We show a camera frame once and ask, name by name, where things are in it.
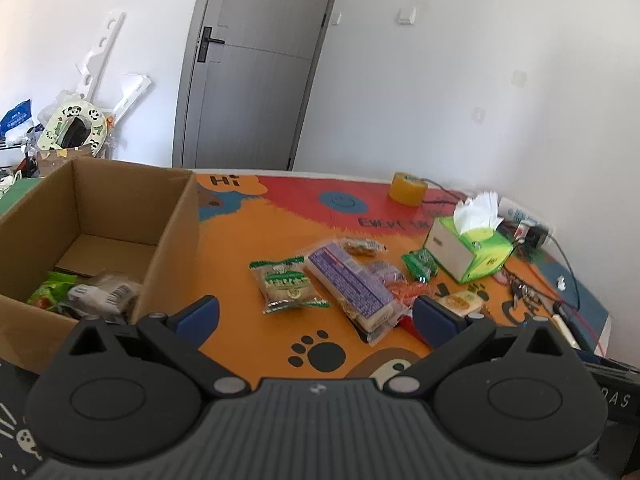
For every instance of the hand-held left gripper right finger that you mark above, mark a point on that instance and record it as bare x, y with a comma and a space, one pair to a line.
434, 321

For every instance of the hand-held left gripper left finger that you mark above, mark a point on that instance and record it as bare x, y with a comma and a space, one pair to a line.
200, 316

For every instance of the small purple snack packet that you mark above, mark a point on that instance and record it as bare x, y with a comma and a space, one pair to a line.
387, 272

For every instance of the brown cardboard box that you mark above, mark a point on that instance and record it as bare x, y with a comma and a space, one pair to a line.
167, 240

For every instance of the long purple wafer packet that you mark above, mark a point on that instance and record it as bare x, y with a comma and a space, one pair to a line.
350, 287

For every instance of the green and white cracker packet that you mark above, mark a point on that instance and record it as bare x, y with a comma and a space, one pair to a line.
287, 285

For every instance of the yellow snack packet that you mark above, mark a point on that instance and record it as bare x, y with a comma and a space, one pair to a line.
462, 302

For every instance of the orange snack packet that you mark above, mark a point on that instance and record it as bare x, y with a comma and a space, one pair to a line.
406, 291

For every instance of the dark green snack packet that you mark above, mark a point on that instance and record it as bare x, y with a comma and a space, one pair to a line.
421, 262

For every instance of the green tissue box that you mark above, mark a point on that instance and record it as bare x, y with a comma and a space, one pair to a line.
460, 255

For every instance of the white pen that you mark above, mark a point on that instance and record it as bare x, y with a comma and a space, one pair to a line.
565, 329

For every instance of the bunch of keys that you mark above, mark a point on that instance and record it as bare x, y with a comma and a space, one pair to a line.
520, 287

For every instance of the clear snack packet with barcode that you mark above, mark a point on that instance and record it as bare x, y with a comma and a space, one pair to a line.
107, 296

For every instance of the brown nut bar packet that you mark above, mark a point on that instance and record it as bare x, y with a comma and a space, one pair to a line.
364, 246

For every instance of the white tissue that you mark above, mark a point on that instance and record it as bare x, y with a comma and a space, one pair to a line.
475, 212

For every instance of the colourful printed table mat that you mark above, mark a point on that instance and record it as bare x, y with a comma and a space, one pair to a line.
280, 230

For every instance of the crumpled white paper scrap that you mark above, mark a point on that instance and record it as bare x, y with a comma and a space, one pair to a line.
561, 281

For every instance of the black charger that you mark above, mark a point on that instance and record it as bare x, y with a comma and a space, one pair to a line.
534, 236

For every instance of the yellow tape roll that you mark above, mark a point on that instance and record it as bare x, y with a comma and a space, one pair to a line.
407, 190

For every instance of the white power strip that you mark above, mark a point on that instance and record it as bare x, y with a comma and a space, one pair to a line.
515, 210

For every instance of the green snack packet with red print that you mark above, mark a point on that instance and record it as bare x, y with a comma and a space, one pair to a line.
49, 292

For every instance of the black printed cloth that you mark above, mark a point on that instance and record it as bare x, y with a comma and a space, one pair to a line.
15, 410

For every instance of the torn brown cardboard piece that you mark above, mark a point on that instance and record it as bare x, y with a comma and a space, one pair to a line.
60, 157

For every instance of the grey door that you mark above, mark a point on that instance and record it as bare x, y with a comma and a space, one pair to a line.
260, 85

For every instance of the blue plastic bag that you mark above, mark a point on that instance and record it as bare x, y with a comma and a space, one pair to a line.
15, 117

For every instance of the white wall socket plate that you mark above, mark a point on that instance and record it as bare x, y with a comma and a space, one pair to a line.
518, 77
479, 115

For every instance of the short white plastic bracket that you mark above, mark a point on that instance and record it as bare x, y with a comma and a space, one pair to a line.
131, 92

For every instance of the tall white plastic bracket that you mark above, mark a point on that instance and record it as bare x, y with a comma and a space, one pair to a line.
102, 50

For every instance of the white wall switch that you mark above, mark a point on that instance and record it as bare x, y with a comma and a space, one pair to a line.
406, 16

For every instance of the small white wall plate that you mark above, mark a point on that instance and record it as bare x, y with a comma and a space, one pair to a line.
335, 19

